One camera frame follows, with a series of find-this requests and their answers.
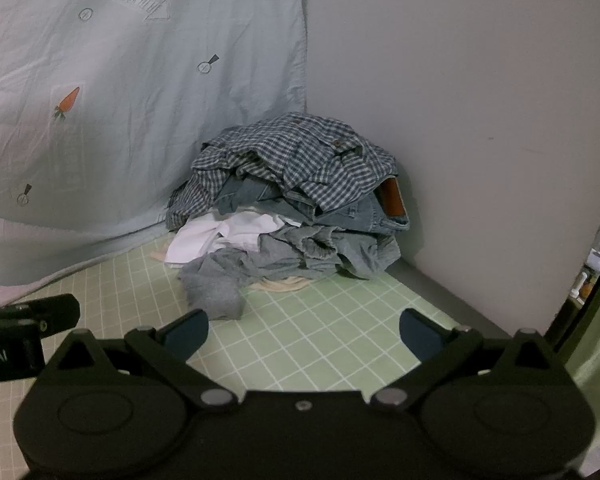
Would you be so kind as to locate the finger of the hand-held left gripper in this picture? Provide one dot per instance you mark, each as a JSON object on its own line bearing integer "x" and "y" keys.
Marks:
{"x": 50, "y": 312}

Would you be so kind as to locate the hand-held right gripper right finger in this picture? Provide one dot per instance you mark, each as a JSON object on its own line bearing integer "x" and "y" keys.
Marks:
{"x": 420, "y": 336}

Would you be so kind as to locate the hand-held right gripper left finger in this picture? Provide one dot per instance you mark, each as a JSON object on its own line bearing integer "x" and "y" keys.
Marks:
{"x": 187, "y": 334}

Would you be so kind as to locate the blue plaid shirt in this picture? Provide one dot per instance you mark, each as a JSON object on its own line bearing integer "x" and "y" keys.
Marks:
{"x": 290, "y": 160}

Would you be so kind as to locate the grey garment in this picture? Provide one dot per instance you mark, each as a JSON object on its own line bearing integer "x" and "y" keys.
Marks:
{"x": 215, "y": 290}

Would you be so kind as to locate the white garment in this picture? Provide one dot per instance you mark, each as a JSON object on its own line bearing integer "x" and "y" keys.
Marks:
{"x": 200, "y": 240}

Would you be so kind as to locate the cream garment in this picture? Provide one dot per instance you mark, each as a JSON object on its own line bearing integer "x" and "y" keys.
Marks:
{"x": 280, "y": 286}

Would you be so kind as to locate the green checked bed sheet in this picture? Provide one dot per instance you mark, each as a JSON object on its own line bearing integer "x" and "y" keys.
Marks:
{"x": 305, "y": 340}

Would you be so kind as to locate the blue denim jeans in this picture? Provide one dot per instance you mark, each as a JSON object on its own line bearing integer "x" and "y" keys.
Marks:
{"x": 360, "y": 215}

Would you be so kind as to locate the small orange bottle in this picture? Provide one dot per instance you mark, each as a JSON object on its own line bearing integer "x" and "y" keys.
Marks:
{"x": 587, "y": 287}

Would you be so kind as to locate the carrot-print light blue blanket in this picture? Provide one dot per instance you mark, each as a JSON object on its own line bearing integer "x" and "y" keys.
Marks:
{"x": 130, "y": 110}

